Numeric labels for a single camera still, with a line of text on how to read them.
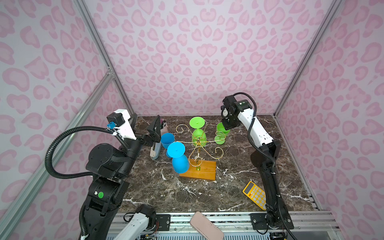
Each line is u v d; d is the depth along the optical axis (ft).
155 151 3.12
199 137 2.16
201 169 2.96
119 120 1.26
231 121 2.57
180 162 2.22
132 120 1.70
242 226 2.37
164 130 3.27
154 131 1.45
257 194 2.65
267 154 1.70
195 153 3.28
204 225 2.31
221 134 2.94
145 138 1.42
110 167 1.17
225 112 2.61
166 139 2.85
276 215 2.06
